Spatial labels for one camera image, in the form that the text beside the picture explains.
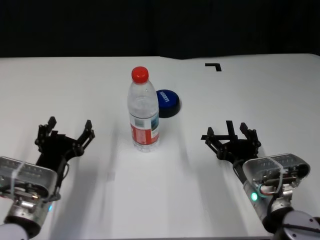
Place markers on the black L-shaped tape mark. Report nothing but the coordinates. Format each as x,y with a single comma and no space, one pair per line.
216,65

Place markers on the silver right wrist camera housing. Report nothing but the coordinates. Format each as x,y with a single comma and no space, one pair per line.
275,167

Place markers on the clear water bottle red cap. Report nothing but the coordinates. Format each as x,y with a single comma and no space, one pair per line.
143,117

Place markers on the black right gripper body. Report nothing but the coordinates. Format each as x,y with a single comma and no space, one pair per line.
240,152

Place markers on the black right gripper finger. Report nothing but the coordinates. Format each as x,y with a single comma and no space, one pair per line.
252,138
216,146

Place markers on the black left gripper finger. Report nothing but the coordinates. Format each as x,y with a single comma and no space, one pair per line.
43,132
85,140

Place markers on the blue round lid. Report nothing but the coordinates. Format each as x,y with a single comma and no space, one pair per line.
167,100

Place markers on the black curtain backdrop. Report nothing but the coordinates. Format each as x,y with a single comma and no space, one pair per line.
75,25

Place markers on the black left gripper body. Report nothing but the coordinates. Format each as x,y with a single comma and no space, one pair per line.
56,150

